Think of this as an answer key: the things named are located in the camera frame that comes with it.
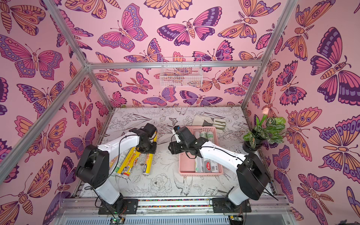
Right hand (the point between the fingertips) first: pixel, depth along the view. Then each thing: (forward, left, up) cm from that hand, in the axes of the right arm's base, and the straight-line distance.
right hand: (170, 148), depth 82 cm
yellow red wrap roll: (-10, +27, -10) cm, 31 cm away
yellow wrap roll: (-10, +13, -7) cm, 18 cm away
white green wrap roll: (-6, -26, -9) cm, 28 cm away
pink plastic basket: (-5, -10, -13) cm, 17 cm away
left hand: (+3, +11, -9) cm, 15 cm away
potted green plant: (+6, -52, +12) cm, 54 cm away
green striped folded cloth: (+33, -19, -14) cm, 40 cm away
